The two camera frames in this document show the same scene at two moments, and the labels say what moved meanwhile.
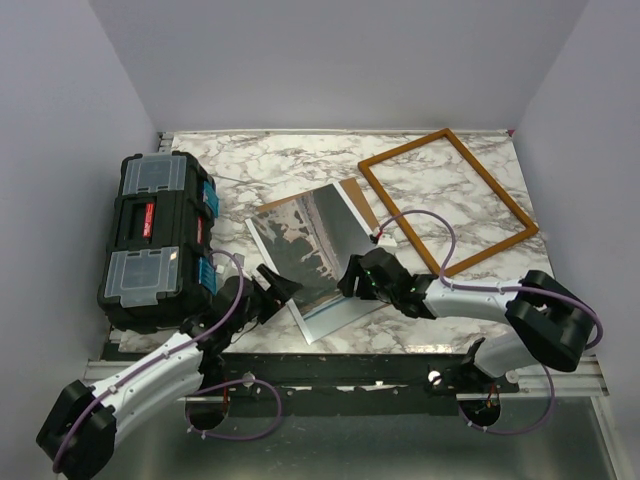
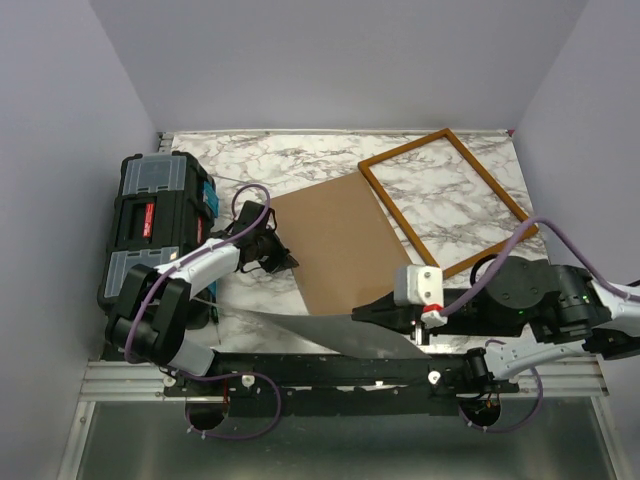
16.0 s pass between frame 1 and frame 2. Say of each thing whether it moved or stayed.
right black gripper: moved
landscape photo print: moved
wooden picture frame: stayed
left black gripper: moved
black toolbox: stayed
